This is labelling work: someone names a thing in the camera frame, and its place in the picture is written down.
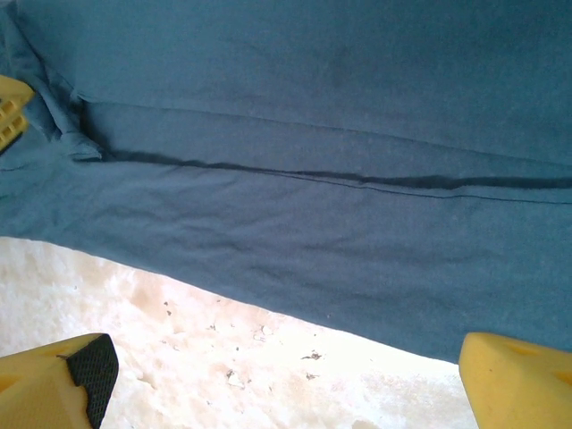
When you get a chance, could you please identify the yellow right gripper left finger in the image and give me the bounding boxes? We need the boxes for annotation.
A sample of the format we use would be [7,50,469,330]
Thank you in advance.
[0,332,121,429]

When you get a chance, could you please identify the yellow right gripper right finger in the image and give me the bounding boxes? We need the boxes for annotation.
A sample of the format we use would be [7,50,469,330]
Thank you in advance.
[459,331,572,429]

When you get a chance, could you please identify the blue t-shirt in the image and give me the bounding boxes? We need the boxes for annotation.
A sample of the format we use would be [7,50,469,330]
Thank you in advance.
[0,0,572,366]

